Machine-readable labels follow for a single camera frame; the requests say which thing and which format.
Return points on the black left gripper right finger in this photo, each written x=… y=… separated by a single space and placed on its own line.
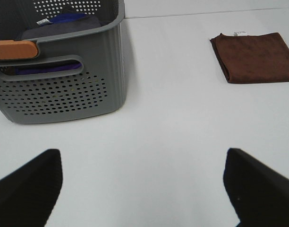
x=258 y=194

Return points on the blue purple towel in basket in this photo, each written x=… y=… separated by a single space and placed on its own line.
x=67 y=15

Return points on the grey towel in basket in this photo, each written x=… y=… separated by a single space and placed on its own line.
x=85 y=23

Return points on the brown towel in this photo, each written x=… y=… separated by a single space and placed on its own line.
x=252 y=58

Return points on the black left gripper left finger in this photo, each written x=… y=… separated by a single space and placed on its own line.
x=29 y=194

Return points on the white towel label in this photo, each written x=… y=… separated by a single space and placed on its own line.
x=240 y=33

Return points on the orange basket handle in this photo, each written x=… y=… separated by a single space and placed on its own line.
x=13 y=50

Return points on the grey perforated plastic basket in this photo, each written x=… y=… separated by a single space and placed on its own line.
x=75 y=75

